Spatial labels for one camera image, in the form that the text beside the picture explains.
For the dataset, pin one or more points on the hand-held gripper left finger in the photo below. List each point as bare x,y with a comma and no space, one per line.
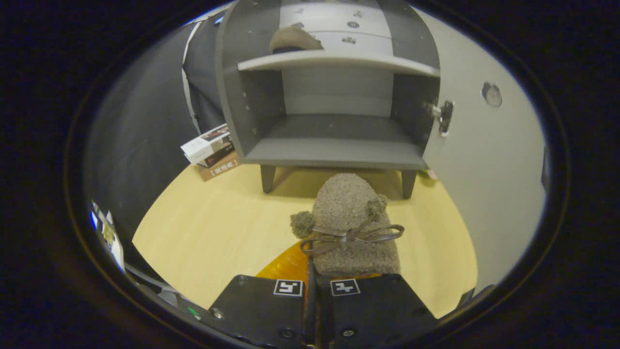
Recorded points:
261,310

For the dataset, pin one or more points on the black backdrop cloth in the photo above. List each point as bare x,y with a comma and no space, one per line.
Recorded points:
145,121

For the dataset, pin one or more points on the brown book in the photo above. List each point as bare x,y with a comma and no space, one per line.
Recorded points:
220,169

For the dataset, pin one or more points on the beige shoe cabinet door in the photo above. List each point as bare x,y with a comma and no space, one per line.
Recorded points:
484,169

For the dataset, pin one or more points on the brown fuzzy shoe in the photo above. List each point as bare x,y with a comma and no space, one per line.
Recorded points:
348,203
293,39

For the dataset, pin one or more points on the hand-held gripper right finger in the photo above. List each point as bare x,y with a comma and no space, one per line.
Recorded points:
378,310

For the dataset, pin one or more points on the grey shoe cabinet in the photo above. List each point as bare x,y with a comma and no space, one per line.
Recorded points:
334,152

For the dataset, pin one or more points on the pink green plush toy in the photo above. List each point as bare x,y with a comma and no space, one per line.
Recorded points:
429,174

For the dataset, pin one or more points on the dark book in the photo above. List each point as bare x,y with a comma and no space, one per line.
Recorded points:
218,156

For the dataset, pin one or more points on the pile of mixed clutter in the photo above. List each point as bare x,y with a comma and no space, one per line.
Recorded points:
116,247

